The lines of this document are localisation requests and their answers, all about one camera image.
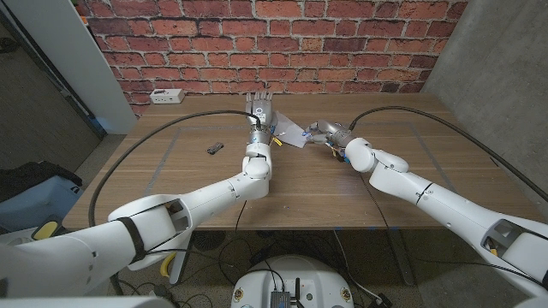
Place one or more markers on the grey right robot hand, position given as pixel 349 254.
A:
pixel 331 132

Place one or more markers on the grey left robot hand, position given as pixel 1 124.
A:
pixel 260 113

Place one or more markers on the white tissue sheet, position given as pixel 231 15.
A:
pixel 291 130

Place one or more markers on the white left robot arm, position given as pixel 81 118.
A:
pixel 205 201

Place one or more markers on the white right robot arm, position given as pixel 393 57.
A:
pixel 445 205

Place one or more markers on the small dark toy car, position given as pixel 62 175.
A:
pixel 215 148

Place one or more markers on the red brick printed backdrop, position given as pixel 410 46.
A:
pixel 274 43

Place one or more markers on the white power strip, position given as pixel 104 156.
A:
pixel 167 96

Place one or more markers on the round black fan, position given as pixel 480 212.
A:
pixel 207 239

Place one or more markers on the white robot torso base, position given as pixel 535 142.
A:
pixel 295 274

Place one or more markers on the grey table leg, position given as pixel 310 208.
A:
pixel 402 261

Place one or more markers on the white table leg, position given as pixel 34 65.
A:
pixel 180 265

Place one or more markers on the small grey electronics box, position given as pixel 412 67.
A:
pixel 279 299

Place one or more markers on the black bag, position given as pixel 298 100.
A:
pixel 30 175

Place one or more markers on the blue grey storage bin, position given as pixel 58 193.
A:
pixel 38 205

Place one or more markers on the black object with yellow pads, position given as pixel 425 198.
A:
pixel 45 231

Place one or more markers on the white wall panel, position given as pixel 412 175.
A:
pixel 73 51

